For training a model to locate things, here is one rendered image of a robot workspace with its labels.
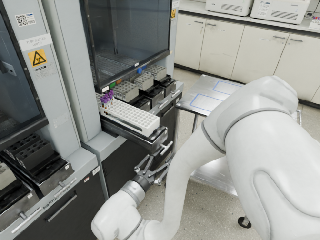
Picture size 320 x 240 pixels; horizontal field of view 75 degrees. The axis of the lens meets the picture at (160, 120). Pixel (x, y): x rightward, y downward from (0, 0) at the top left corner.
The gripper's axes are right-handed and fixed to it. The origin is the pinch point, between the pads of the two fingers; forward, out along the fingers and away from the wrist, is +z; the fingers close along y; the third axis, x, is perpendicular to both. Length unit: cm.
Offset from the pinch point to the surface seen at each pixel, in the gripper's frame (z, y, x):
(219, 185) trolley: 36, -23, 47
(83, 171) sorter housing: -24.7, 26.5, 4.5
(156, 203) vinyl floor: 16, 13, 75
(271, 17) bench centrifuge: 234, 2, -20
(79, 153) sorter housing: -20.2, 33.3, 1.0
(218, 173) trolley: 45, -19, 47
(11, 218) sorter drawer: -54, 27, -1
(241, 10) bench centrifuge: 234, 37, -23
